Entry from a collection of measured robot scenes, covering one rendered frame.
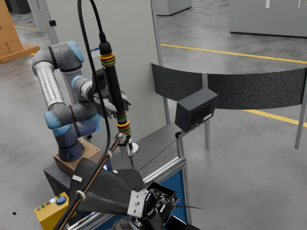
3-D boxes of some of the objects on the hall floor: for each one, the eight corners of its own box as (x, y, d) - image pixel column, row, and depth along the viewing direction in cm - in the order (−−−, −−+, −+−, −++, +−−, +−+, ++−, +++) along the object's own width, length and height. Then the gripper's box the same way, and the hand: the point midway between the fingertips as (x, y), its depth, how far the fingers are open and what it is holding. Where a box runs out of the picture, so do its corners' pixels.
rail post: (189, 238, 219) (182, 168, 179) (186, 235, 222) (177, 165, 182) (193, 235, 221) (186, 165, 181) (189, 232, 224) (182, 163, 184)
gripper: (111, 98, 105) (142, 117, 90) (84, 111, 100) (112, 132, 84) (106, 79, 101) (138, 94, 86) (78, 90, 95) (106, 109, 80)
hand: (121, 104), depth 85 cm, fingers open, 4 cm apart
